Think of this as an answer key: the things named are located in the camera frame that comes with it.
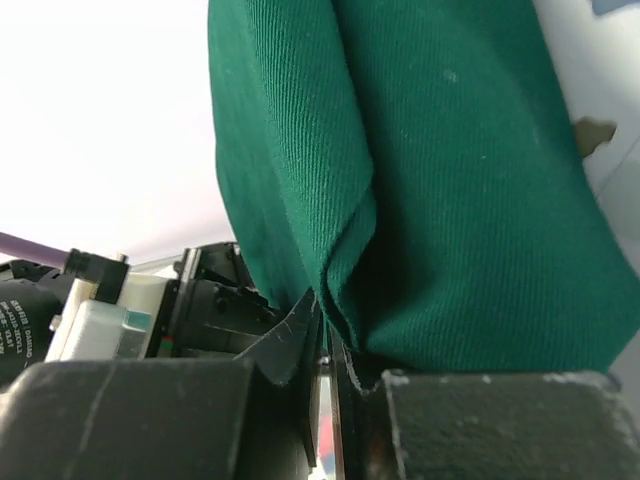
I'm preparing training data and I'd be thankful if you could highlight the dark green surgical cloth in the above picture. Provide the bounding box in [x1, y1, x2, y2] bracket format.
[208, 1, 639, 372]

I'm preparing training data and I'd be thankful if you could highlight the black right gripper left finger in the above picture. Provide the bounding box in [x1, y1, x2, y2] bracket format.
[235, 289, 323, 468]

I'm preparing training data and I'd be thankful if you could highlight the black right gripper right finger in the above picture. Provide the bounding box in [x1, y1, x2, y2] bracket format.
[327, 327, 398, 480]

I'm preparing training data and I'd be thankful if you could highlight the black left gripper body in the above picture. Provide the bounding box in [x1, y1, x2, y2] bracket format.
[154, 242, 285, 358]

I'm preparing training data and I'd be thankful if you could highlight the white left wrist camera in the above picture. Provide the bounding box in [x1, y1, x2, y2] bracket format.
[45, 273, 169, 362]

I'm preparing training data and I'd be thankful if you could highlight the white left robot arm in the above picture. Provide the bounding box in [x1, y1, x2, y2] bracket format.
[1, 243, 285, 384]

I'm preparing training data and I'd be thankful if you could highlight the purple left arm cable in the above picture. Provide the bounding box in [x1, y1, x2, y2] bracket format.
[0, 231, 69, 265]

